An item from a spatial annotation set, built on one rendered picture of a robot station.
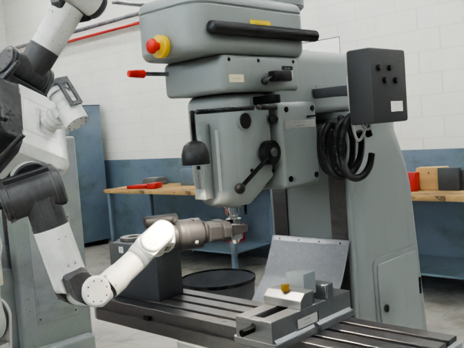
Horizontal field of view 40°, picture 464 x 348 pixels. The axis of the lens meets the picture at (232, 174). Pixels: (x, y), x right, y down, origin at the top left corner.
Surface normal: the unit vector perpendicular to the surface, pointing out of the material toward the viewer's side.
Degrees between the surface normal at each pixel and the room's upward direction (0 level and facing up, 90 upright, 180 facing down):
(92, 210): 90
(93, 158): 90
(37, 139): 58
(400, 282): 88
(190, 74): 90
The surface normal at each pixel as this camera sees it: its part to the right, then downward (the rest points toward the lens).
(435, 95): -0.68, 0.11
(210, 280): 0.25, -0.01
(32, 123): 0.72, -0.56
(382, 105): 0.73, 0.00
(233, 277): -0.40, 0.04
